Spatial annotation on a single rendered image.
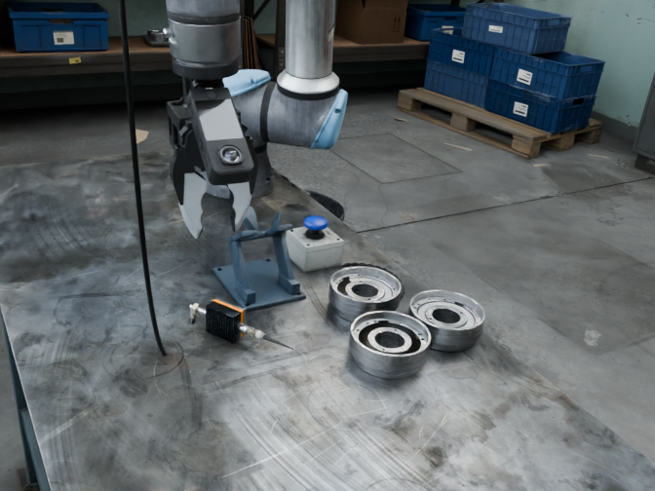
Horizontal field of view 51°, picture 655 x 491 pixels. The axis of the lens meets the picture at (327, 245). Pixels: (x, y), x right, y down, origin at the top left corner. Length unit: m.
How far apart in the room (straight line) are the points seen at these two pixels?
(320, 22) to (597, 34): 4.33
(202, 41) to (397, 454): 0.48
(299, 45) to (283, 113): 0.13
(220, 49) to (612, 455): 0.62
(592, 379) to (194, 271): 1.64
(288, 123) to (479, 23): 3.65
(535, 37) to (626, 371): 2.62
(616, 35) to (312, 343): 4.61
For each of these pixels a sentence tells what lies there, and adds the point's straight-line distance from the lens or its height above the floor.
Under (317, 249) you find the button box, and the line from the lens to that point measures 1.09.
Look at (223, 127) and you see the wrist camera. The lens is 0.73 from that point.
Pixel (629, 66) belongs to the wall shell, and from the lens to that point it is 5.28.
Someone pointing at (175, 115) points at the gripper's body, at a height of 1.11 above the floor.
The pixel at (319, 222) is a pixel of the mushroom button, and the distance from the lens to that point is 1.09.
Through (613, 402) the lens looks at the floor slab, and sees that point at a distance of 2.38.
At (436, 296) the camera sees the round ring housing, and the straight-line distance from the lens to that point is 1.01.
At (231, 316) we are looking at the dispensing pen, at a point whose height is 0.84.
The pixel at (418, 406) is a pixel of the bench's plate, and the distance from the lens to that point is 0.85.
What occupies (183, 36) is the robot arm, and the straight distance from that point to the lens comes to 0.74.
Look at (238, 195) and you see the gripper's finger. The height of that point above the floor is 1.02.
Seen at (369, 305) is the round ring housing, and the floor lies 0.84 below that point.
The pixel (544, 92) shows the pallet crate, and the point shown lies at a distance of 4.56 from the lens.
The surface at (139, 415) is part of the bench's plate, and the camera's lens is 0.82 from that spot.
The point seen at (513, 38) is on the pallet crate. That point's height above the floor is 0.65.
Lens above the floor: 1.33
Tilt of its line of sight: 27 degrees down
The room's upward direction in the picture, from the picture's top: 5 degrees clockwise
